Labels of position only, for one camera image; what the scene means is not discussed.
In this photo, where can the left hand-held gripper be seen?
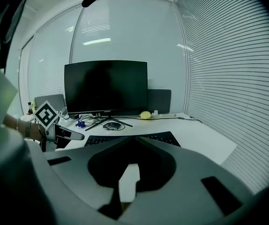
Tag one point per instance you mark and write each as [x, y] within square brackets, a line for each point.
[46, 114]

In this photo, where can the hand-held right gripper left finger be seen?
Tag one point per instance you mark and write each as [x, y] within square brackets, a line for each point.
[73, 172]

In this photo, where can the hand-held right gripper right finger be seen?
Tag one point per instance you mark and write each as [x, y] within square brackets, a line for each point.
[183, 196]

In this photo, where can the black keyboard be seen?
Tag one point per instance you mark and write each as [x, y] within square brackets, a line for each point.
[97, 140]

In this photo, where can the person's left forearm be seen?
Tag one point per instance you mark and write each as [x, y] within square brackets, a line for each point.
[35, 131]

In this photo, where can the small flat monitor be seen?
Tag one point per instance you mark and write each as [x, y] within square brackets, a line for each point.
[52, 102]

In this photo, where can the grey watch band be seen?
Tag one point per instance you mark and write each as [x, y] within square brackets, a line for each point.
[28, 129]

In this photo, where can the black computer mouse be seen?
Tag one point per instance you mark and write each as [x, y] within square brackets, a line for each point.
[112, 126]

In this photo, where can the black curved monitor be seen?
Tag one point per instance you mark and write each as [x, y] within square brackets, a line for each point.
[106, 88]

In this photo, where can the pale wooden stick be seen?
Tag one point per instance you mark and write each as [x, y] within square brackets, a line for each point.
[169, 114]

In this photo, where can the white folded paper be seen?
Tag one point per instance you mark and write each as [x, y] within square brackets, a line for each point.
[155, 112]

